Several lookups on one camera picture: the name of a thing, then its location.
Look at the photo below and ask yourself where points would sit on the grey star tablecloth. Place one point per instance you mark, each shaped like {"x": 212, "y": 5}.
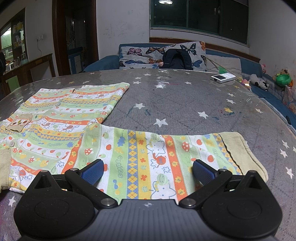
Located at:
{"x": 175, "y": 104}

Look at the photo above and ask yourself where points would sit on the beige cushion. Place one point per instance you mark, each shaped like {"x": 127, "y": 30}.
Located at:
{"x": 227, "y": 63}

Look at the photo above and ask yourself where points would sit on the dark window with green frame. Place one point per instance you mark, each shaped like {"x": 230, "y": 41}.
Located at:
{"x": 196, "y": 16}

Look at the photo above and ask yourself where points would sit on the black backpack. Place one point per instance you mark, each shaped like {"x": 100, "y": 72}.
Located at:
{"x": 177, "y": 59}

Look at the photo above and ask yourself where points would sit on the green toy bowl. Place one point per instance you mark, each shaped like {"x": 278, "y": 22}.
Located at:
{"x": 283, "y": 80}

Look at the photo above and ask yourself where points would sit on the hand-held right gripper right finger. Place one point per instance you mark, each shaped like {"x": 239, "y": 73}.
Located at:
{"x": 204, "y": 173}

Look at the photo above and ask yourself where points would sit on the dark wooden door frame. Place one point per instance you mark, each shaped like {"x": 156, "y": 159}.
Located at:
{"x": 59, "y": 37}

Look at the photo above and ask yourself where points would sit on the pink printed gift bag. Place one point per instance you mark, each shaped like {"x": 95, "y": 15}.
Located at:
{"x": 289, "y": 97}

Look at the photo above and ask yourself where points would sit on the blue cabinet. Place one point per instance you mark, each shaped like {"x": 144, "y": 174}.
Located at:
{"x": 75, "y": 61}

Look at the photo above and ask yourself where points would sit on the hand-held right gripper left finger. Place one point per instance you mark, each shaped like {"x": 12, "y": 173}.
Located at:
{"x": 94, "y": 172}

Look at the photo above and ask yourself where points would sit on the pink plush toy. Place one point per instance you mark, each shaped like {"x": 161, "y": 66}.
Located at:
{"x": 263, "y": 68}

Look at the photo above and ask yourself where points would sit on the black and white plush cow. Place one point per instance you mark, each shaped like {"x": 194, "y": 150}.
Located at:
{"x": 257, "y": 82}

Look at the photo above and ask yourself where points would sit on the dark wooden console table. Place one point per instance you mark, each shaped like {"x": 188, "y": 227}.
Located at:
{"x": 34, "y": 63}

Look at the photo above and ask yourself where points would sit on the wooden shelf cabinet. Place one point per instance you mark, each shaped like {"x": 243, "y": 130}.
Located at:
{"x": 17, "y": 34}

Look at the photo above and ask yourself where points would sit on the white microwave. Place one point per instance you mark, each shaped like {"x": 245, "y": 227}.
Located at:
{"x": 9, "y": 66}

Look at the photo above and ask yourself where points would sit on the butterfly print pillow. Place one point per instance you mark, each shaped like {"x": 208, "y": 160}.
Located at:
{"x": 138, "y": 58}

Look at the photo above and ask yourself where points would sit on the white handheld device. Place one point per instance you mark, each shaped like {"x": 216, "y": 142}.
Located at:
{"x": 222, "y": 78}

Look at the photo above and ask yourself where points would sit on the colourful patterned towel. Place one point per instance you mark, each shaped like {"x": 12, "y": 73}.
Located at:
{"x": 138, "y": 150}

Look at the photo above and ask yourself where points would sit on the blue sofa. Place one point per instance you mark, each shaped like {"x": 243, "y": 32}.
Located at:
{"x": 104, "y": 62}

